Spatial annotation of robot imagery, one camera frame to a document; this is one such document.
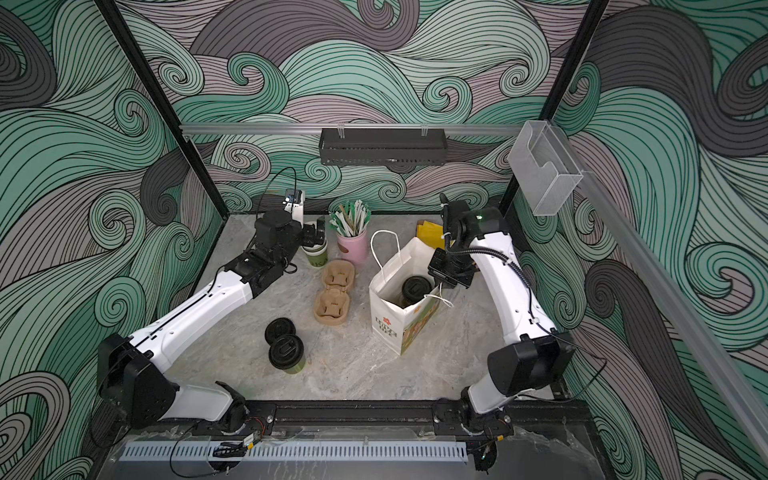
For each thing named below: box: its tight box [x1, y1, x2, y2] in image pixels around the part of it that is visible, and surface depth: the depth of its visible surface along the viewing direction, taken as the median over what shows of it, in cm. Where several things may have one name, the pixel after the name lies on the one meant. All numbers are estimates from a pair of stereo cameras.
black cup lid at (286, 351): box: [269, 334, 305, 370], surface depth 74 cm
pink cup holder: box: [337, 230, 368, 266], surface depth 100 cm
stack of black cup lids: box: [264, 317, 297, 346], surface depth 89 cm
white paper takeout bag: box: [369, 237, 454, 355], surface depth 80 cm
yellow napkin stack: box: [418, 220, 445, 249], surface depth 113 cm
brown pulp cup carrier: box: [314, 259, 355, 326], surface depth 92 cm
